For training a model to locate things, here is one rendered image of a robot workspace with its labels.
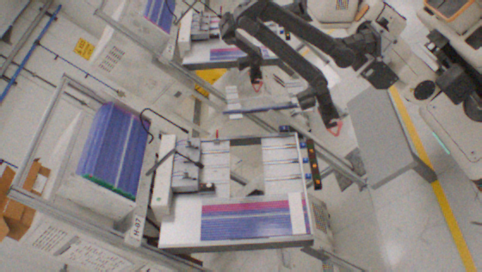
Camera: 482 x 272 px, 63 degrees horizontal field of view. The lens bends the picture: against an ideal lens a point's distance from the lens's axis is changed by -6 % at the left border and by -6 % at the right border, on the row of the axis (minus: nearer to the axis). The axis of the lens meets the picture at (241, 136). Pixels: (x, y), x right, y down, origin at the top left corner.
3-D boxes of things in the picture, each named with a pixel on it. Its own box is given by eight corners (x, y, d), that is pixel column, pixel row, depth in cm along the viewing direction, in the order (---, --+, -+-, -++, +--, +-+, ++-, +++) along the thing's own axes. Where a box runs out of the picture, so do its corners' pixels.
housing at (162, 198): (180, 151, 240) (176, 133, 230) (172, 221, 205) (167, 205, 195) (167, 151, 240) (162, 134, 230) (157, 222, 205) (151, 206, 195)
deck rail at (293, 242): (312, 242, 190) (313, 235, 185) (313, 246, 188) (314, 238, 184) (161, 250, 192) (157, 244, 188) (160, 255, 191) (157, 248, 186)
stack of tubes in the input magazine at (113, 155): (150, 123, 222) (107, 98, 209) (135, 199, 186) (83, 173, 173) (138, 136, 229) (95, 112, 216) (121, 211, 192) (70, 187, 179)
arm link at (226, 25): (221, 30, 174) (216, 10, 177) (222, 44, 188) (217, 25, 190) (321, 11, 177) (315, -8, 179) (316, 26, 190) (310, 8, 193)
